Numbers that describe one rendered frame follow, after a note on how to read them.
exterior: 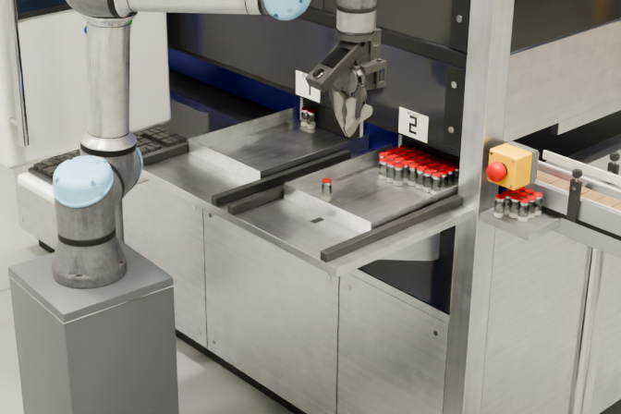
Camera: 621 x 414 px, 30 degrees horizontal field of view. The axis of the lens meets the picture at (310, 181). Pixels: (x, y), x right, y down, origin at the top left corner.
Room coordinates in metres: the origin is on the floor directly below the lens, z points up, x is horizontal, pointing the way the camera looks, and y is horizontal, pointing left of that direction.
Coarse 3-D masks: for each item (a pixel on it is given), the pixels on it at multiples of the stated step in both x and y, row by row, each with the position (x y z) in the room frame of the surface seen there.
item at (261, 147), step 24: (264, 120) 2.65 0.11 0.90; (288, 120) 2.71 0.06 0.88; (192, 144) 2.49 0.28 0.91; (216, 144) 2.55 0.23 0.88; (240, 144) 2.55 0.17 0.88; (264, 144) 2.55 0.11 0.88; (288, 144) 2.55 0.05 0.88; (312, 144) 2.55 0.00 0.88; (336, 144) 2.55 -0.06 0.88; (360, 144) 2.52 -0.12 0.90; (240, 168) 2.36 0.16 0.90; (264, 168) 2.40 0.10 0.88; (288, 168) 2.37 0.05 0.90
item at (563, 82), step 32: (384, 32) 2.40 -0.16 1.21; (576, 32) 2.40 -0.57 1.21; (608, 32) 2.47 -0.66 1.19; (224, 64) 2.82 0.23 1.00; (512, 64) 2.24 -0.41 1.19; (544, 64) 2.32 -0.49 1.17; (576, 64) 2.39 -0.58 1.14; (608, 64) 2.48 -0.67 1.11; (512, 96) 2.25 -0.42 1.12; (544, 96) 2.32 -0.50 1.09; (576, 96) 2.40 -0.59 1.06; (608, 96) 2.49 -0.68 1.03; (384, 128) 2.39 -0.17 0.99; (512, 128) 2.25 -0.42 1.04
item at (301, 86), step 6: (300, 72) 2.60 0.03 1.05; (300, 78) 2.60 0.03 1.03; (300, 84) 2.60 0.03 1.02; (306, 84) 2.58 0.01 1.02; (300, 90) 2.60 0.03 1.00; (306, 90) 2.58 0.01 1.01; (312, 90) 2.57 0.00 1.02; (318, 90) 2.55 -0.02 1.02; (306, 96) 2.58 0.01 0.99; (312, 96) 2.57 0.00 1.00; (318, 96) 2.55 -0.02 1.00; (318, 102) 2.55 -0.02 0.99
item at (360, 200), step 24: (336, 168) 2.35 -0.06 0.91; (360, 168) 2.40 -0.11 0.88; (288, 192) 2.23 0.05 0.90; (312, 192) 2.27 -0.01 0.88; (336, 192) 2.27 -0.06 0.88; (360, 192) 2.27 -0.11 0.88; (384, 192) 2.28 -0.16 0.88; (408, 192) 2.28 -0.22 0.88; (456, 192) 2.24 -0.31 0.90; (336, 216) 2.13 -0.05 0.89; (360, 216) 2.08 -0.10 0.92; (384, 216) 2.09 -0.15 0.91
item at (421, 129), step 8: (400, 112) 2.36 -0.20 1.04; (408, 112) 2.34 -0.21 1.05; (400, 120) 2.36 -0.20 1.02; (408, 120) 2.34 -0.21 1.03; (424, 120) 2.31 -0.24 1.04; (400, 128) 2.36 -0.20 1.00; (408, 128) 2.34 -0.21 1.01; (416, 128) 2.32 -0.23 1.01; (424, 128) 2.30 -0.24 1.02; (408, 136) 2.34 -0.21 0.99; (416, 136) 2.32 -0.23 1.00; (424, 136) 2.30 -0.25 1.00
